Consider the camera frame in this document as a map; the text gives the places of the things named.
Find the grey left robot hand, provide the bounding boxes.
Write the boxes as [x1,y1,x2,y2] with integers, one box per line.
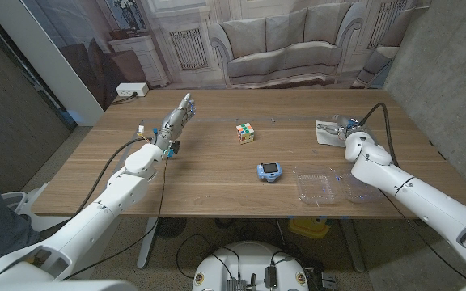
[154,92,197,151]

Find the white paper towel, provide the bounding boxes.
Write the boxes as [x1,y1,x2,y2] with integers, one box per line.
[315,120,347,148]

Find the multicolour puzzle cube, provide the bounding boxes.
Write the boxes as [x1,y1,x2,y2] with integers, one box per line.
[235,122,256,146]

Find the clear plastic clamshell container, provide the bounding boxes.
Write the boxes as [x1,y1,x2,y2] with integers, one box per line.
[295,166,386,206]

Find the white power strip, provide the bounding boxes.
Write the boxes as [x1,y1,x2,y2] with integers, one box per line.
[115,82,150,98]

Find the black round floor object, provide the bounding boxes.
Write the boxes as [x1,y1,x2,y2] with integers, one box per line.
[155,217,188,239]

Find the grey table leg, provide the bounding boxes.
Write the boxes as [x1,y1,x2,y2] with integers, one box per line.
[136,217,160,270]
[340,217,366,274]

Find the printed living room backdrop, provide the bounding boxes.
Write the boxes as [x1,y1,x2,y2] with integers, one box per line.
[20,0,432,111]

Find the white robot torso base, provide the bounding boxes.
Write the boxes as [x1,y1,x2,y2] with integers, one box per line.
[192,241,310,291]

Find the yellow object under table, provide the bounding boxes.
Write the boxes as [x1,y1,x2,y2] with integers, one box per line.
[288,217,332,239]

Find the black power strip cable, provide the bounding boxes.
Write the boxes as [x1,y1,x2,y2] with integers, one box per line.
[111,92,139,106]

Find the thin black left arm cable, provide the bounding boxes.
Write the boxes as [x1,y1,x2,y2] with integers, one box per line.
[61,156,168,280]

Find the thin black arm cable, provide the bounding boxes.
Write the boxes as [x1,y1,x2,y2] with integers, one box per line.
[379,188,466,284]
[61,156,168,280]

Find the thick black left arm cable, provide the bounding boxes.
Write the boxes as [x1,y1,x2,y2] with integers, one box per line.
[74,136,153,217]

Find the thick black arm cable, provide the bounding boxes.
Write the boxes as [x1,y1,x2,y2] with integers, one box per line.
[74,136,153,217]
[358,102,400,169]

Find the blue toy camera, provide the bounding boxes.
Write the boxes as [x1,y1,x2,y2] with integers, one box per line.
[256,162,283,183]

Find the black floor cable loop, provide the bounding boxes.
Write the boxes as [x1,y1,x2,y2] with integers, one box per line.
[175,233,243,280]

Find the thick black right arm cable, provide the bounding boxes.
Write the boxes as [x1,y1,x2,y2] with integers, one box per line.
[358,102,400,169]

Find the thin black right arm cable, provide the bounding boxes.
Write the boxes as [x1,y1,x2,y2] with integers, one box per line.
[379,188,466,284]

